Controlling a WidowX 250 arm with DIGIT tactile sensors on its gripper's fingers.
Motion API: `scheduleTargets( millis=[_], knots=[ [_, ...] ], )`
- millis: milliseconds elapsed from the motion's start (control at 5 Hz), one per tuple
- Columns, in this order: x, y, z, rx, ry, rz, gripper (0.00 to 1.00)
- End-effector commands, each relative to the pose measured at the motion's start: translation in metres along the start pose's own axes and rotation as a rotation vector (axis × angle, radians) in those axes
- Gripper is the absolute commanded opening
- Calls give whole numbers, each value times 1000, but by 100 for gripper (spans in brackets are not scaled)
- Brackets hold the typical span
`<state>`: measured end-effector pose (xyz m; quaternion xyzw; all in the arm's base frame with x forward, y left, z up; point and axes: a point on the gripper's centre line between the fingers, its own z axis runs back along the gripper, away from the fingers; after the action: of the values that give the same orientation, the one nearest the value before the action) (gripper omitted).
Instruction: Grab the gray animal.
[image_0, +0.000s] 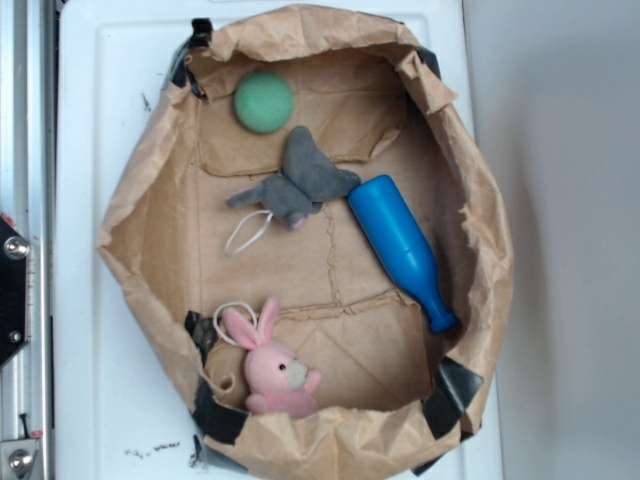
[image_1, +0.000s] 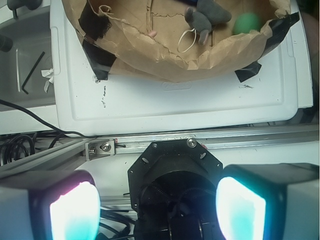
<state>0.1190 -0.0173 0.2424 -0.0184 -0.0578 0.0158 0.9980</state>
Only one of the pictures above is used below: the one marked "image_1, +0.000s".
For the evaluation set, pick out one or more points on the brown paper bag tray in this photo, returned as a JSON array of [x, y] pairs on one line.
[[151, 39]]

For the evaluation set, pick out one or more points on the gray plush mouse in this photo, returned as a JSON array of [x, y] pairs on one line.
[[202, 20]]

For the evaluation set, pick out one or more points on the black octagonal mount plate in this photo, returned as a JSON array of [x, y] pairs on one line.
[[174, 195]]

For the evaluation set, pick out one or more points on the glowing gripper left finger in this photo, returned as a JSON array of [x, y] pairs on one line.
[[49, 205]]

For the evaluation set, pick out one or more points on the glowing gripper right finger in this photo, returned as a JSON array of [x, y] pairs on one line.
[[269, 201]]

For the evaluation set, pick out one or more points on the white torn tape scrap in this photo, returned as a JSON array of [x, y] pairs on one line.
[[49, 75]]

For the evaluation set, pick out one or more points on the green ball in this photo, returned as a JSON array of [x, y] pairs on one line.
[[246, 22]]

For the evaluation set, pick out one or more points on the black allen key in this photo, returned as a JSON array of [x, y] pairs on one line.
[[31, 72]]

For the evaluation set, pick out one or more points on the aluminium extrusion rail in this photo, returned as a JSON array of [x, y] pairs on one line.
[[160, 143]]

